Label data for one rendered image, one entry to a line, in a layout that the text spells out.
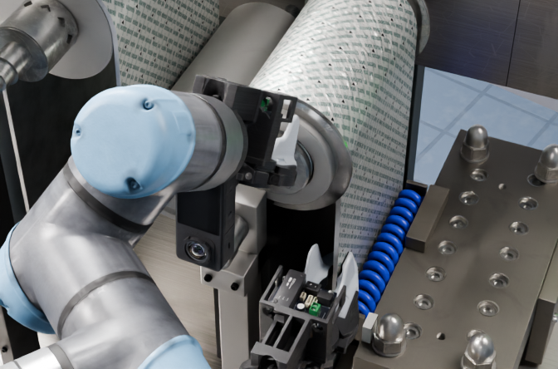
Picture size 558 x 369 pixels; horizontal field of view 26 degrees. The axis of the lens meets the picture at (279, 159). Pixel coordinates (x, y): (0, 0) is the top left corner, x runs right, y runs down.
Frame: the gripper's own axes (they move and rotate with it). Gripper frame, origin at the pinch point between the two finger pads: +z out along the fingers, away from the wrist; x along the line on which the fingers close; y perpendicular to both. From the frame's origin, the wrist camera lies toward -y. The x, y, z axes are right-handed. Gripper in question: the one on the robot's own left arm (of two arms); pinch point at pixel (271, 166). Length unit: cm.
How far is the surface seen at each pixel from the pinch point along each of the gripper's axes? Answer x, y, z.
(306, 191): -2.5, -1.9, 5.7
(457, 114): 17, 8, 208
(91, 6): 20.7, 10.5, -2.6
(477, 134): -12.5, 7.1, 39.9
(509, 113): 5, 11, 212
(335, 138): -4.9, 4.0, 2.0
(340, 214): -5.5, -3.6, 9.3
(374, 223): -5.5, -5.5, 26.6
